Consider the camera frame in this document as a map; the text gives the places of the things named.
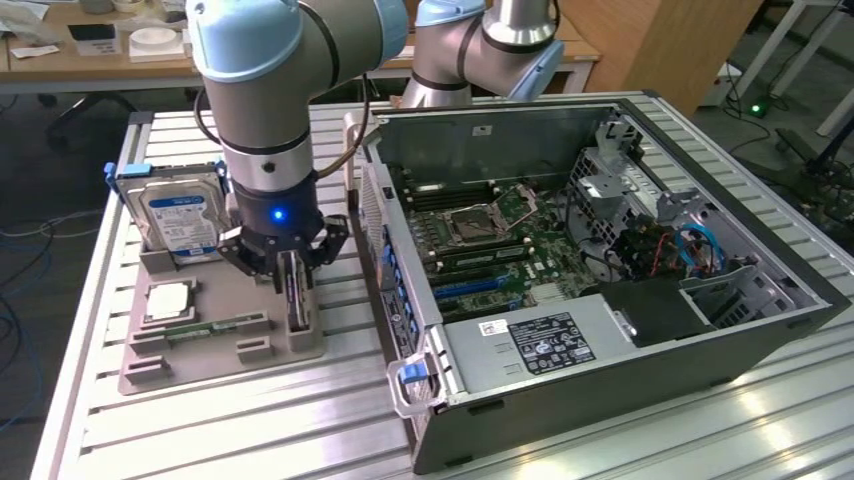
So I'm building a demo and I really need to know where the wooden desk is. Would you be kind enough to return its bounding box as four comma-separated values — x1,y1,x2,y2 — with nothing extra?
0,0,602,96

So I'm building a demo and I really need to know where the blue wire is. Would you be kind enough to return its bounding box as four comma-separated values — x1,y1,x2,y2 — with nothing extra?
673,227,729,276

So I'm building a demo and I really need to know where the white box with bowl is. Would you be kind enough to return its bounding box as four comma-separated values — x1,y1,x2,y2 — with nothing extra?
126,27,188,64

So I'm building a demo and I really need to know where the metal disk bay cage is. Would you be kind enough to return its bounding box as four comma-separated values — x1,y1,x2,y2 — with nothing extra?
566,144,669,241

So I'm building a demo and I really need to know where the grey power supply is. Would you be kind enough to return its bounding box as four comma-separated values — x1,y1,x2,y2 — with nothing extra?
426,294,642,396

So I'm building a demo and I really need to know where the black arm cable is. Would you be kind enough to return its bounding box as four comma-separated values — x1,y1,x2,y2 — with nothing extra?
192,69,375,180

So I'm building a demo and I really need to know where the graphics card with metal bracket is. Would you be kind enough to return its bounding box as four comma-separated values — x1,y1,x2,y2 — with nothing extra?
278,249,315,334

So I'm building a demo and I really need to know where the silver CPU chip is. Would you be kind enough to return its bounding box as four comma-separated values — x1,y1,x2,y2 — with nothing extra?
144,285,192,321

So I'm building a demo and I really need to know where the open black PC case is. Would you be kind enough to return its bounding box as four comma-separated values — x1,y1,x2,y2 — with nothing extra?
341,97,853,476

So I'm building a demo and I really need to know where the black connector block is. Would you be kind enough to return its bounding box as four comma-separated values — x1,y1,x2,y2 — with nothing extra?
610,224,669,279

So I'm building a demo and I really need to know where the black chair base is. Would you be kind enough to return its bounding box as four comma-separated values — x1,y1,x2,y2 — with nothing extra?
39,89,135,146

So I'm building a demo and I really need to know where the white box with black top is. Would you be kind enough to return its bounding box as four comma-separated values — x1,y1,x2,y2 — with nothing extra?
66,22,126,57

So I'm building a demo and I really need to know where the metal socket cover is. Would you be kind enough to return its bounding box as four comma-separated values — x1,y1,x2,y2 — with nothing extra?
491,183,539,231

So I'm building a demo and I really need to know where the green motherboard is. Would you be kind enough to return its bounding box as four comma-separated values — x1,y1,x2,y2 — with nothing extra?
393,169,602,321

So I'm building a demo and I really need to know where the green RAM stick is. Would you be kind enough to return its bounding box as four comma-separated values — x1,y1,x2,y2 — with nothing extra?
163,314,259,344

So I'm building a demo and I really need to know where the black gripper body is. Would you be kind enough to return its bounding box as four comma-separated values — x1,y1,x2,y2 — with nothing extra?
232,172,327,261

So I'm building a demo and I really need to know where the hard disk in blue carrier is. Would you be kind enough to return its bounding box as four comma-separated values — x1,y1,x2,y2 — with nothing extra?
103,157,235,266

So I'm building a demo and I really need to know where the CPU socket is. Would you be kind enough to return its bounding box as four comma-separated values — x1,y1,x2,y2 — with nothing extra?
445,204,509,246

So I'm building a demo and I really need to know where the white table frame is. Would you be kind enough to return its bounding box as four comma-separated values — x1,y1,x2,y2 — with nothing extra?
726,0,854,136

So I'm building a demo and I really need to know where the blue expansion slot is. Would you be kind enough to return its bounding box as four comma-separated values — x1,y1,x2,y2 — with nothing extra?
430,274,513,301

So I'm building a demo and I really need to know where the grey metal bracket bay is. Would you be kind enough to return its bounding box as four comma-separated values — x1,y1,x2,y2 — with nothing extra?
679,264,802,331

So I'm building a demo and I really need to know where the wooden cabinet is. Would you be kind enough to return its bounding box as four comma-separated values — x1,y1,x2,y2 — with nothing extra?
586,0,766,116

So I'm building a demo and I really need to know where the installed black RAM stick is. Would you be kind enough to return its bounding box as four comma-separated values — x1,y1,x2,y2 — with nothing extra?
433,239,535,275

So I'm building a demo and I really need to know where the grey parts rack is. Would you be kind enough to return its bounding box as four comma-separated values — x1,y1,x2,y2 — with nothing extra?
118,192,329,396

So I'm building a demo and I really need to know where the black floor stand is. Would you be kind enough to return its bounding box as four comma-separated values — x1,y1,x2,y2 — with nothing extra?
773,127,854,226

